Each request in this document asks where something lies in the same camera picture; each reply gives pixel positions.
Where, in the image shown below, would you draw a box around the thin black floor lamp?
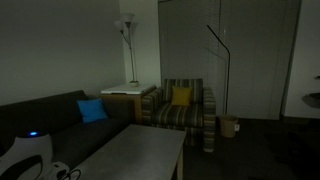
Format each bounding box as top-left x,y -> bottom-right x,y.
206,24 -> 232,116

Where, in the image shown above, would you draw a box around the black office chair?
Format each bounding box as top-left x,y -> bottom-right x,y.
301,75 -> 320,109

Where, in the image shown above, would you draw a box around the white multi-head floor lamp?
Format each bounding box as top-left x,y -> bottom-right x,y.
113,13 -> 140,88

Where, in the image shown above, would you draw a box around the window blinds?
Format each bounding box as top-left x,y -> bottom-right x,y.
158,0 -> 222,98

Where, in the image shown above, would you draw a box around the beige waste basket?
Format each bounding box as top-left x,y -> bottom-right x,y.
218,114 -> 240,139

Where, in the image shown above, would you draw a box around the dark grey sofa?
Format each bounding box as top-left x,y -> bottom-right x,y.
0,89 -> 135,180

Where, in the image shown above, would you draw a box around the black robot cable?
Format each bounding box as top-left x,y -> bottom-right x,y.
59,168 -> 83,180

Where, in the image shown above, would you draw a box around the striped armchair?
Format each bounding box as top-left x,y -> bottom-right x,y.
140,78 -> 217,154

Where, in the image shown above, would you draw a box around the wooden side table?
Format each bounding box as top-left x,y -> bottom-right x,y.
98,87 -> 158,126

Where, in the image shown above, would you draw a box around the grey closet doors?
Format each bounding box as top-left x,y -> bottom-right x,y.
218,0 -> 303,121

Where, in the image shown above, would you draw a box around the yellow cushion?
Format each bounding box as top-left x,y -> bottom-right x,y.
170,85 -> 194,107

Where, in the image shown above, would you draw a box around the blue cushion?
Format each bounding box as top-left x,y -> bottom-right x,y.
76,98 -> 110,124

